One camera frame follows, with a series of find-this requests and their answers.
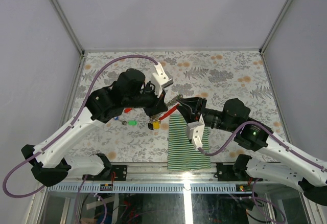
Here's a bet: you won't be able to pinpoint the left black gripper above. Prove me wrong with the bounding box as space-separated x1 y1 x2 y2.
124 81 169 118

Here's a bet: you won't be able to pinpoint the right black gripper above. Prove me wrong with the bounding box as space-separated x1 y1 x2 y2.
176 96 237 132

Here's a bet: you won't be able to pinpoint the red handled silver keyring carabiner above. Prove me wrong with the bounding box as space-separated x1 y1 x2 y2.
158 94 183 121

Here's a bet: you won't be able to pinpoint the yellow tagged keys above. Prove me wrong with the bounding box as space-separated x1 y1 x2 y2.
152 120 160 130

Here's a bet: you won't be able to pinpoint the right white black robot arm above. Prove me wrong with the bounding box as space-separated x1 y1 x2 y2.
177 97 326 206

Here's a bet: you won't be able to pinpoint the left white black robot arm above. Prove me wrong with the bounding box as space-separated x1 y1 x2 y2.
21 67 173 187

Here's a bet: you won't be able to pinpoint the red tagged key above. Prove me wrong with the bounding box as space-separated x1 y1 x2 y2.
124 108 132 113

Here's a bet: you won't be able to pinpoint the green tagged key on table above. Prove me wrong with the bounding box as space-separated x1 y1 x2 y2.
122 120 137 126

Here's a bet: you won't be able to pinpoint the floral table mat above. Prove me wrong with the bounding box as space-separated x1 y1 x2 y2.
68 51 285 163

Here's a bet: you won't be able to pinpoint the green striped cloth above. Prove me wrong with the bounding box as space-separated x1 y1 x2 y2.
167 115 211 171

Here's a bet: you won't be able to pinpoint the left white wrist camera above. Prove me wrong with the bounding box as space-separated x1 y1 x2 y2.
150 63 173 98

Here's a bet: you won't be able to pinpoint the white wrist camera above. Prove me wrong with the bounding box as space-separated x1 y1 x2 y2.
186 115 205 149
150 63 173 98

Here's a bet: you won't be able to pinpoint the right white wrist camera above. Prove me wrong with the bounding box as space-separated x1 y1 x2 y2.
186 115 205 149

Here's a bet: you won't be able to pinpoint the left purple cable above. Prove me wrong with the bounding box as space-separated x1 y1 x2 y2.
2 55 159 224

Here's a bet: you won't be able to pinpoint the aluminium front rail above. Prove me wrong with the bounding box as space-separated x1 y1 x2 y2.
38 161 310 183

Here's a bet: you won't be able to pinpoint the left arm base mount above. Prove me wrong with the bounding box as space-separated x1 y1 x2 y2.
86 153 128 182

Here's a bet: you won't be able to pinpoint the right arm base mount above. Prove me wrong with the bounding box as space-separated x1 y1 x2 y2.
214 154 252 182

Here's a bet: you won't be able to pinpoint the white slotted cable duct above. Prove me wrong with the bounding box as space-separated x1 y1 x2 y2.
48 183 237 193

